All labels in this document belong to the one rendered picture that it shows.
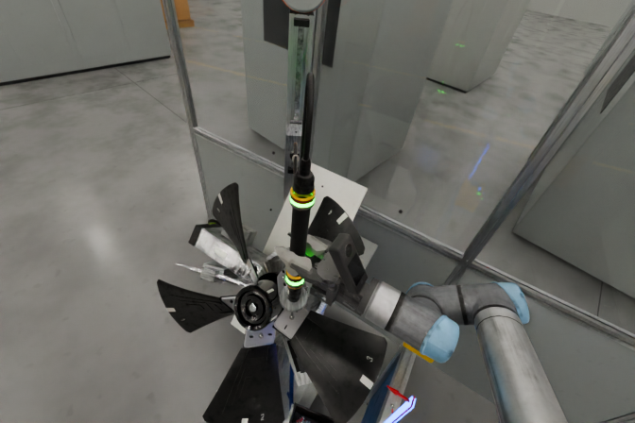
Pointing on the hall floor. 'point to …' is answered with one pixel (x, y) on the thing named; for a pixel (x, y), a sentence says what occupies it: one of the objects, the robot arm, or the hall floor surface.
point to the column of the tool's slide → (295, 81)
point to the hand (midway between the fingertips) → (286, 241)
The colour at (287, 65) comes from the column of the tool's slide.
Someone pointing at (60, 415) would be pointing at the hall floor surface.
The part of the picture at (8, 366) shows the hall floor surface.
